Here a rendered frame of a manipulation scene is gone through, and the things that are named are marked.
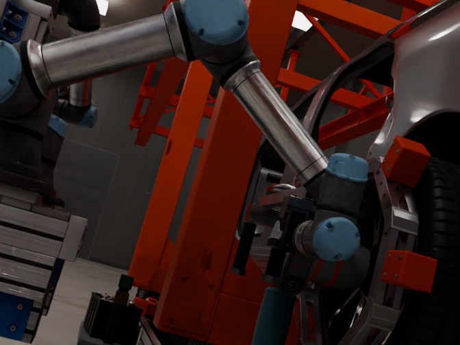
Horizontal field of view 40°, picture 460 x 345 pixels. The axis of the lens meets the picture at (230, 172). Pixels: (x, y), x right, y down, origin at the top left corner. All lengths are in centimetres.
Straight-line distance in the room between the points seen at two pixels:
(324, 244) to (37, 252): 57
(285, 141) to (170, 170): 272
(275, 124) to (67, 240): 48
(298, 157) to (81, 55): 46
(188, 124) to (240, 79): 272
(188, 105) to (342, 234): 300
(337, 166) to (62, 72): 53
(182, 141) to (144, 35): 282
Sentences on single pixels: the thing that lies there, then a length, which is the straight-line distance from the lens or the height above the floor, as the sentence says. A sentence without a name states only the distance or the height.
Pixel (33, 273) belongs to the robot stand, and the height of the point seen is 64.
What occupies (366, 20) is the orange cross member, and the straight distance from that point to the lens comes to 457.
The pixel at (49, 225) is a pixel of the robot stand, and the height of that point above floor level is 74.
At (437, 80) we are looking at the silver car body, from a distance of 189.
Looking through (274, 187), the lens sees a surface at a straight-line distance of 170.
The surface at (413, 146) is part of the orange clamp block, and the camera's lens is 153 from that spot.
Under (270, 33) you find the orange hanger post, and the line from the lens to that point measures 217.
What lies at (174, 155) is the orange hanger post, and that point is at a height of 136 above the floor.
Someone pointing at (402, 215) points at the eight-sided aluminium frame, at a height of 97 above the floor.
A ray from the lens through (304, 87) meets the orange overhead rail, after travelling 812.
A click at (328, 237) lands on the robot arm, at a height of 85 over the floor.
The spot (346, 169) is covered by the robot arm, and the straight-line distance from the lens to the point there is 114.
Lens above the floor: 74
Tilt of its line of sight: 9 degrees up
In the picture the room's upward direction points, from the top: 16 degrees clockwise
